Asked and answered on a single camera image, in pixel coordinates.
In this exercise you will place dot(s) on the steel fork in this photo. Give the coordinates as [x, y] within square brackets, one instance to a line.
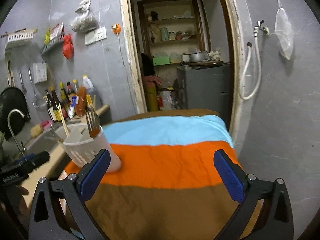
[93, 121]

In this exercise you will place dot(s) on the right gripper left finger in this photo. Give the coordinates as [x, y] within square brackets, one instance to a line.
[91, 175]

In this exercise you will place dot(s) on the wire mesh strainer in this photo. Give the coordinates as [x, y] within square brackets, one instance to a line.
[38, 101]

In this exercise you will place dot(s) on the wooden shelf unit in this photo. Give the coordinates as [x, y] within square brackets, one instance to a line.
[170, 28]

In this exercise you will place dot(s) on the yellow cap sauce bottle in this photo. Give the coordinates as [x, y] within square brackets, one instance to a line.
[64, 96]

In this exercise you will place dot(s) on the white mesh bag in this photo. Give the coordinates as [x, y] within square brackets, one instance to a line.
[284, 33]

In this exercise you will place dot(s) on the pump dispenser bottle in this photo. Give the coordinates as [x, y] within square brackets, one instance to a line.
[50, 107]

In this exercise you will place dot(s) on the wooden chopstick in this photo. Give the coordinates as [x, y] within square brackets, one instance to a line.
[63, 120]
[94, 101]

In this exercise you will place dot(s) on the grey plastic bag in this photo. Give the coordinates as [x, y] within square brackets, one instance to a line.
[85, 20]

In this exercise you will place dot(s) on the white plastic utensil holder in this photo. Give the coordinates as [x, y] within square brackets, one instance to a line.
[82, 148]

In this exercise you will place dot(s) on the black wok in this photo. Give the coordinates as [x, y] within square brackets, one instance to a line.
[13, 98]

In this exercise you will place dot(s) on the grey wall rack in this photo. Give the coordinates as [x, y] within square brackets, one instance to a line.
[52, 43]

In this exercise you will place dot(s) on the dark soy sauce bottle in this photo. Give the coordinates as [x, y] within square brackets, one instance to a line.
[55, 104]

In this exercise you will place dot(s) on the red plastic bag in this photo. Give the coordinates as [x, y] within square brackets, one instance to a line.
[67, 48]

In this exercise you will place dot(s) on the large vinegar jug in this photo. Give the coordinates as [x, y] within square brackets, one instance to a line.
[91, 90]

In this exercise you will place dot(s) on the red label sauce bottle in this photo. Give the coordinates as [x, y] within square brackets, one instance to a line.
[70, 91]

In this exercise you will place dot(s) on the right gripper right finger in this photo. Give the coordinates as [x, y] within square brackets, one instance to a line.
[232, 175]

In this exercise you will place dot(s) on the striped blue orange brown cloth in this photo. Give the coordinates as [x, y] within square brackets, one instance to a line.
[167, 187]

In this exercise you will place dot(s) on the steel kitchen sink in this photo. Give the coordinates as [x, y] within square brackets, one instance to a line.
[46, 141]

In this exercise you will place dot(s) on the orange spice packet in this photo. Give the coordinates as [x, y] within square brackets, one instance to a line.
[81, 102]

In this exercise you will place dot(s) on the yellow gas cylinder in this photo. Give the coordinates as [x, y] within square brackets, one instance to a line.
[151, 97]

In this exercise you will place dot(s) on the orange wall plug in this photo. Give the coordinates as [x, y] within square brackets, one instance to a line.
[116, 28]

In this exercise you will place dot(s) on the white wall box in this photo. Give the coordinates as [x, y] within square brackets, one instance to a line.
[40, 72]

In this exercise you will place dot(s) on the white wall basket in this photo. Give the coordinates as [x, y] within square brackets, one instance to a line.
[20, 35]

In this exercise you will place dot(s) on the metal pot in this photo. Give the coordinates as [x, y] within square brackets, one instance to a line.
[198, 56]

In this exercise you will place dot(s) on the pink scrub brush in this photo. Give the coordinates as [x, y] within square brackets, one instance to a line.
[47, 124]

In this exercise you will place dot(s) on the green box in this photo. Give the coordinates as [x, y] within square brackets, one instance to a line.
[161, 60]

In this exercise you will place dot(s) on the wall socket panel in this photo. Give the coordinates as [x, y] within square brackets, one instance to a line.
[95, 36]

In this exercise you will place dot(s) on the grey cabinet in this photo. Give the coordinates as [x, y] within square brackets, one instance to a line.
[205, 88]

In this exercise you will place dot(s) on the wall water tap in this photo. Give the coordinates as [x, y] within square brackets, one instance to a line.
[259, 27]

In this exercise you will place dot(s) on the yellow sponge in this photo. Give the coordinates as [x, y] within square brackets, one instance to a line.
[36, 131]

